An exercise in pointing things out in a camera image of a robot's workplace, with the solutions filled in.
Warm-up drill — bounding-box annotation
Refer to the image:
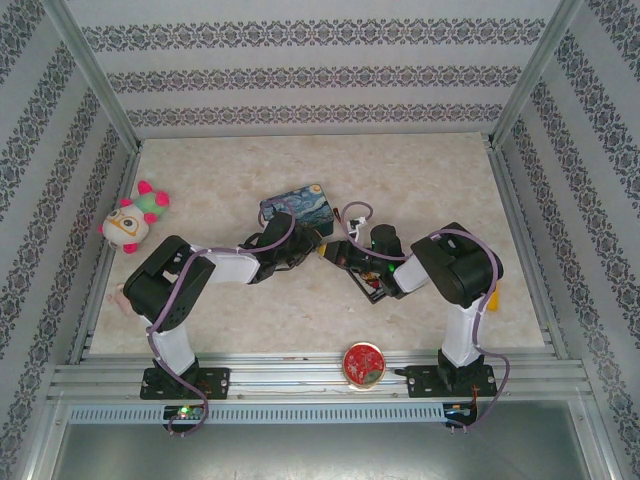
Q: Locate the small pink toy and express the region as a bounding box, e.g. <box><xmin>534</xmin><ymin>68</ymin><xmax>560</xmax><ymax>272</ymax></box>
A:
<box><xmin>107</xmin><ymin>283</ymin><xmax>132</xmax><ymax>314</ymax></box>

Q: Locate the black flat box with print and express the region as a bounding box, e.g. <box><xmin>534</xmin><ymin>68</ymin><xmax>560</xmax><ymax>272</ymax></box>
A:
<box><xmin>349</xmin><ymin>267</ymin><xmax>389</xmax><ymax>305</ymax></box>

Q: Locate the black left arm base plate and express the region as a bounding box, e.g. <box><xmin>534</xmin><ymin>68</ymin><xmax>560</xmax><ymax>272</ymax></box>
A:
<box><xmin>139</xmin><ymin>366</ymin><xmax>232</xmax><ymax>401</ymax></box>

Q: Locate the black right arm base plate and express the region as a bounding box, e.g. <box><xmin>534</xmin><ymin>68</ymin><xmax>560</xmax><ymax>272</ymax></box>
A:
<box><xmin>407</xmin><ymin>364</ymin><xmax>496</xmax><ymax>400</ymax></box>

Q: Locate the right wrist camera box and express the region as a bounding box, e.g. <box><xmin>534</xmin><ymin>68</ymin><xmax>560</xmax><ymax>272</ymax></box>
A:
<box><xmin>344</xmin><ymin>215</ymin><xmax>374</xmax><ymax>241</ymax></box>

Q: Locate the white plush toy with glasses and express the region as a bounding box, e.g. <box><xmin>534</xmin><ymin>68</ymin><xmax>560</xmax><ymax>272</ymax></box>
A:
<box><xmin>97</xmin><ymin>179</ymin><xmax>172</xmax><ymax>257</ymax></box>

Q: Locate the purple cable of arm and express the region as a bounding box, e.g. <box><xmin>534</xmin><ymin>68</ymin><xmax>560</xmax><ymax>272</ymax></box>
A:
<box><xmin>147</xmin><ymin>209</ymin><xmax>296</xmax><ymax>439</ymax></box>
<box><xmin>339</xmin><ymin>201</ymin><xmax>511</xmax><ymax>436</ymax></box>

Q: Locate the circuit board with green light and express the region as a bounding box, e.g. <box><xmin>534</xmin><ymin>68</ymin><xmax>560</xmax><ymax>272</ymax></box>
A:
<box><xmin>164</xmin><ymin>404</ymin><xmax>206</xmax><ymax>421</ymax></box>

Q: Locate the aluminium mounting rail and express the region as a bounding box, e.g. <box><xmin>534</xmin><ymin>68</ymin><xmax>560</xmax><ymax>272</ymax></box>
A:
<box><xmin>47</xmin><ymin>352</ymin><xmax>586</xmax><ymax>401</ymax></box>

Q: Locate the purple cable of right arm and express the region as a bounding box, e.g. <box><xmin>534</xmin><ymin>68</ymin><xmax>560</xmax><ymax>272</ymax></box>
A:
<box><xmin>339</xmin><ymin>201</ymin><xmax>511</xmax><ymax>436</ymax></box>

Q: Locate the red round tin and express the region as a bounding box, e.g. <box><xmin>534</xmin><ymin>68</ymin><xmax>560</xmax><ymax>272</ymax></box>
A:
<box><xmin>341</xmin><ymin>341</ymin><xmax>387</xmax><ymax>391</ymax></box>

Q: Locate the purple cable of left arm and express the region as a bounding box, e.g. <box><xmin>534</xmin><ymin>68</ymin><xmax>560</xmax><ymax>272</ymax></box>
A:
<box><xmin>147</xmin><ymin>209</ymin><xmax>296</xmax><ymax>439</ymax></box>

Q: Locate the aluminium frame post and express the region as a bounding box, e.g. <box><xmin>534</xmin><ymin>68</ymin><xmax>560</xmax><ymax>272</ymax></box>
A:
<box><xmin>489</xmin><ymin>0</ymin><xmax>584</xmax><ymax>146</ymax></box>
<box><xmin>44</xmin><ymin>0</ymin><xmax>141</xmax><ymax>151</ymax></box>

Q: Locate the slotted grey cable duct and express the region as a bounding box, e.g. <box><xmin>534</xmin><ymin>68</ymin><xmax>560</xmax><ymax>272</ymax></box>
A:
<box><xmin>67</xmin><ymin>403</ymin><xmax>446</xmax><ymax>425</ymax></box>

